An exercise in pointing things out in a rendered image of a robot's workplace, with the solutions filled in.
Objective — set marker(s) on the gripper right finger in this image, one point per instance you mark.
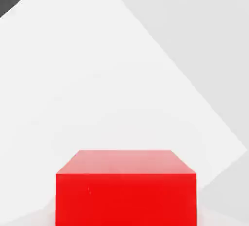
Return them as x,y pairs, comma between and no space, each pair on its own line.
208,220

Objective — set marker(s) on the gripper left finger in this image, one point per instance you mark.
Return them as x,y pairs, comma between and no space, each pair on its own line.
44,220

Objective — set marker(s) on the small red cube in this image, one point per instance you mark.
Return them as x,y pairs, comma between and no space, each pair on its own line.
126,198

